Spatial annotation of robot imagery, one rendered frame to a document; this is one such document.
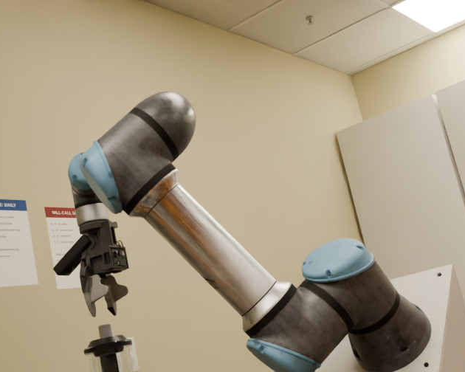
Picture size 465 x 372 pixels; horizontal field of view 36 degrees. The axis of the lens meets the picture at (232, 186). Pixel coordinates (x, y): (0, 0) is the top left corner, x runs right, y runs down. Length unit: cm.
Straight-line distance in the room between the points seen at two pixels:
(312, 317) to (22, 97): 160
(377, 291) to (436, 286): 21
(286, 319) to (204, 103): 218
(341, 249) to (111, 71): 182
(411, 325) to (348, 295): 15
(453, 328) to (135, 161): 65
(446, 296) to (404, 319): 13
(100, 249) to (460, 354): 80
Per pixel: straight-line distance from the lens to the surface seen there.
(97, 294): 166
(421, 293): 146
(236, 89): 356
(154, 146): 122
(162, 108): 124
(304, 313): 122
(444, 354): 134
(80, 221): 170
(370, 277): 126
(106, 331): 168
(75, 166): 160
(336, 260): 124
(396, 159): 405
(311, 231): 370
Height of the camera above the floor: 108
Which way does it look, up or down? 13 degrees up
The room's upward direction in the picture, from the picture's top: 12 degrees counter-clockwise
